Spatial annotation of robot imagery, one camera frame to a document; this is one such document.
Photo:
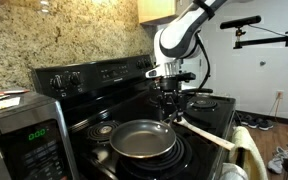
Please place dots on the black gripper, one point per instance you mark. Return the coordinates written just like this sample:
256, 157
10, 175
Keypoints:
171, 98

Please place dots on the wooden slotted spatula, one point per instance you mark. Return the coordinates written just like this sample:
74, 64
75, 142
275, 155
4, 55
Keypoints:
215, 139

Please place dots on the grey non-stick frying pan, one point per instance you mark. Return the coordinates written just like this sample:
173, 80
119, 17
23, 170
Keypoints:
144, 138

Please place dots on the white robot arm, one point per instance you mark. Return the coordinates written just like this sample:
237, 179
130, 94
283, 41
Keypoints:
178, 41

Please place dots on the black electric stove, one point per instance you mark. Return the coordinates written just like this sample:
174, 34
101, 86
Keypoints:
97, 97

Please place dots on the wooden upper cabinet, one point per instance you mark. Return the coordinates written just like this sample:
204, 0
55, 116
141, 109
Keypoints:
156, 12

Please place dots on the grey-blue hanging towel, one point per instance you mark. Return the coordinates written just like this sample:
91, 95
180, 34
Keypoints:
232, 171

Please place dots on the dark sneakers on floor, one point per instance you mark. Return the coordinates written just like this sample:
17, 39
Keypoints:
262, 124

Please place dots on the cream hanging towel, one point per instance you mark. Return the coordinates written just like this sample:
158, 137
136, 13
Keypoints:
253, 163

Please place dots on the white sneaker on floor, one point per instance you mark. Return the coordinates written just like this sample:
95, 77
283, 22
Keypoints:
275, 165

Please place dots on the black microwave oven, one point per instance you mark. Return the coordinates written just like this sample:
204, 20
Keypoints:
34, 141

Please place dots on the papers on microwave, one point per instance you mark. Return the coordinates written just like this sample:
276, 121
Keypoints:
10, 98

